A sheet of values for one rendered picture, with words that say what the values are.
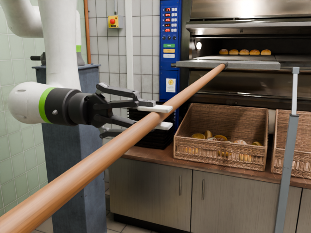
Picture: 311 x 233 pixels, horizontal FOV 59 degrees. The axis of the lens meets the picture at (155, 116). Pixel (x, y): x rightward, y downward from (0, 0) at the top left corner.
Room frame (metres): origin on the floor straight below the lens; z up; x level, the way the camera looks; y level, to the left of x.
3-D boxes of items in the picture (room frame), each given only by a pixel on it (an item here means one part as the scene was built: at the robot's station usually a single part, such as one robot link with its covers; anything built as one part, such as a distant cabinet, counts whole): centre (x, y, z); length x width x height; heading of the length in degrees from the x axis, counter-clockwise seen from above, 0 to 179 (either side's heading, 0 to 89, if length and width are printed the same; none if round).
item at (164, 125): (0.58, 0.00, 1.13); 0.07 x 0.03 x 0.01; 69
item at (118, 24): (2.32, 0.32, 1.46); 0.10 x 0.07 x 0.10; 68
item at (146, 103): (0.59, 0.03, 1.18); 0.05 x 0.01 x 0.03; 69
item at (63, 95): (0.67, 0.21, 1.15); 0.12 x 0.06 x 0.09; 159
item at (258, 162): (1.77, -0.45, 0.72); 0.56 x 0.49 x 0.28; 69
